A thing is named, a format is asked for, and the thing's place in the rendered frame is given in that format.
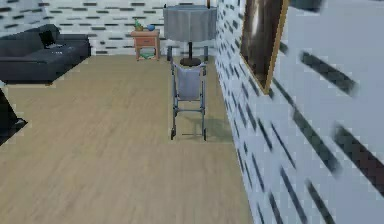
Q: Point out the green cloth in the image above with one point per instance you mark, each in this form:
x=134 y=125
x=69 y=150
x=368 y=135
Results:
x=146 y=55

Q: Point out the orange wooden side table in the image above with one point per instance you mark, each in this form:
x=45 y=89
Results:
x=146 y=40

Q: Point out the round table with grey cloth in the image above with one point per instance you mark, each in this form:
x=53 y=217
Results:
x=190 y=23

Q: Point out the blue bowl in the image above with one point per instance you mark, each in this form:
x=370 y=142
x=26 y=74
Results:
x=151 y=27

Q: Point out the gold framed dark picture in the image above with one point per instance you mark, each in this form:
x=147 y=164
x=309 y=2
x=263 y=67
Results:
x=261 y=40

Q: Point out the green plant figure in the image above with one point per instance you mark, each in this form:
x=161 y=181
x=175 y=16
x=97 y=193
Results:
x=137 y=25

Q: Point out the black sofa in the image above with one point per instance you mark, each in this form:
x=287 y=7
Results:
x=36 y=58

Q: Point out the black furniture corner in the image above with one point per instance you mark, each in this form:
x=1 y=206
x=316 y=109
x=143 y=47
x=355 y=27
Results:
x=8 y=120

